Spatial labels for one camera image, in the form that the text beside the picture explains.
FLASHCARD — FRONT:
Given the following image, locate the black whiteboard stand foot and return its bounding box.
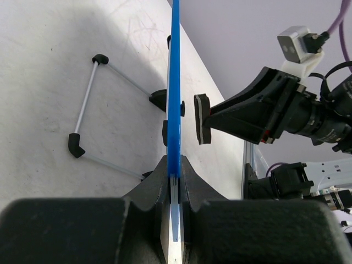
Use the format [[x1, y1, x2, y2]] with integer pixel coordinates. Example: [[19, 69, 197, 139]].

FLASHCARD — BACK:
[[180, 101, 185, 117]]

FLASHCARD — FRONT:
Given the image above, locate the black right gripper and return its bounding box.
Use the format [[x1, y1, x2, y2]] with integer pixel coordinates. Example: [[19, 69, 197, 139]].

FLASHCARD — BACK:
[[207, 67, 351, 154]]

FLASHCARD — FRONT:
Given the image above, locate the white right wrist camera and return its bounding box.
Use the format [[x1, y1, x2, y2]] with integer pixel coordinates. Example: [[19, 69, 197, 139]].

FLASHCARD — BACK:
[[277, 26, 325, 82]]

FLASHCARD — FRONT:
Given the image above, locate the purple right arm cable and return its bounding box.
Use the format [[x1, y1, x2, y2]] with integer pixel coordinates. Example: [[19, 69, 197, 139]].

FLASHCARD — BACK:
[[326, 0, 352, 75]]

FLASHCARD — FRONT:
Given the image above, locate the red black whiteboard eraser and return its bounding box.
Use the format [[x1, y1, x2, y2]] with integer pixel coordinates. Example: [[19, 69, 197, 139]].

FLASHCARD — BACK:
[[194, 93, 211, 145]]

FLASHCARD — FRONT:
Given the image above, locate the blue framed whiteboard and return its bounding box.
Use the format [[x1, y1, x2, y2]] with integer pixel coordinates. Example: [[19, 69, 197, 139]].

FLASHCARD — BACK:
[[166, 0, 184, 264]]

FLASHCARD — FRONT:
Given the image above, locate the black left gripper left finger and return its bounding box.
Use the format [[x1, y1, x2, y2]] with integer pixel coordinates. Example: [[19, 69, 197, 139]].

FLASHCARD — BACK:
[[1, 157, 168, 263]]

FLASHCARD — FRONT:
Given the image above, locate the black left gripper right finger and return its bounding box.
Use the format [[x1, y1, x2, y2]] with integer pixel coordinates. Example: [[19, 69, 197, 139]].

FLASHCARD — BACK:
[[180, 157, 351, 263]]

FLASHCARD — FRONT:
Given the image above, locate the silver wire whiteboard stand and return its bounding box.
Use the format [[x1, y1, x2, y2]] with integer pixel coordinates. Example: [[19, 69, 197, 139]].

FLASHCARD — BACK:
[[68, 53, 166, 180]]

